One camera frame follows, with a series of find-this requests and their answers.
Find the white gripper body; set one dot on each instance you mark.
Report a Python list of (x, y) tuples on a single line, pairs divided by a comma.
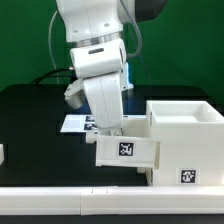
[(104, 97)]

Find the white drawer with knob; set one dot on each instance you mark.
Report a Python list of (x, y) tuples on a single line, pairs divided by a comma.
[(134, 148)]

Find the white drawer without knob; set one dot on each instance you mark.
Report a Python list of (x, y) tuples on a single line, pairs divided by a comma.
[(148, 172)]

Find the white drawer cabinet box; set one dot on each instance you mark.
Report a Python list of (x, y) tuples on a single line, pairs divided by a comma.
[(190, 143)]

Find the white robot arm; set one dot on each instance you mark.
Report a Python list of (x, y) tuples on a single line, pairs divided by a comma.
[(99, 56)]

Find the white marker sheet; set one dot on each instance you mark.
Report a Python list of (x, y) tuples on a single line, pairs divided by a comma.
[(78, 124)]

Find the white front rail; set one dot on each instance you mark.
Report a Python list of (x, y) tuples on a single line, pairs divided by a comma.
[(111, 200)]

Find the white left rail block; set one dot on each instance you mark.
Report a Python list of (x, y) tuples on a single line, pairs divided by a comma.
[(1, 154)]

